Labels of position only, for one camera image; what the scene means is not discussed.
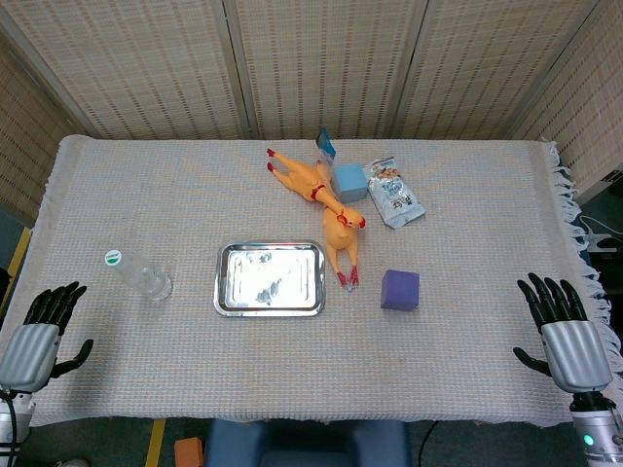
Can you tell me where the long yellow rubber chicken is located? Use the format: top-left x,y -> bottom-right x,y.
265,148 -> 368,231

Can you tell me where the purple foam cube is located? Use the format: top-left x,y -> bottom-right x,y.
380,269 -> 421,312

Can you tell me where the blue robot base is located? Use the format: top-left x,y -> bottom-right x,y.
203,418 -> 412,467

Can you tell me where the plump yellow rubber chicken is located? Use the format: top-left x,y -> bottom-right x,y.
322,209 -> 364,289

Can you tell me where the black floor cable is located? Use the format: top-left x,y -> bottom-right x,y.
417,420 -> 440,467

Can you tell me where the stainless steel rectangular tray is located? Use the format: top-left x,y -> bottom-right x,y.
212,241 -> 328,319

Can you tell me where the clear plastic bottle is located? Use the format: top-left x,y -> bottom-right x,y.
103,248 -> 174,302

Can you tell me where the woven bamboo screen panel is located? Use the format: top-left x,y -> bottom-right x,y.
223,0 -> 432,141
0,0 -> 247,142
0,14 -> 90,230
508,0 -> 623,192
388,0 -> 609,142

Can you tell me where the small blue transparent packet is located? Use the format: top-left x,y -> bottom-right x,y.
315,126 -> 339,167

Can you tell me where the white and blue snack bag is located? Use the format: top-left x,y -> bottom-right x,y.
364,156 -> 428,231

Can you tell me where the beige woven tablecloth with fringe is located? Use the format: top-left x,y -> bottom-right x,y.
0,134 -> 610,430

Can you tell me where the orange foam block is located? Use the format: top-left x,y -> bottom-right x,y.
173,436 -> 206,467

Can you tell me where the light blue foam cube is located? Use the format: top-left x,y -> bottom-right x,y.
330,162 -> 369,204

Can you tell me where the black and silver left hand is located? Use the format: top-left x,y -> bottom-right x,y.
0,280 -> 94,393

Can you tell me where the black and silver right hand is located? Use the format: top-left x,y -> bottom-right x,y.
513,271 -> 613,394

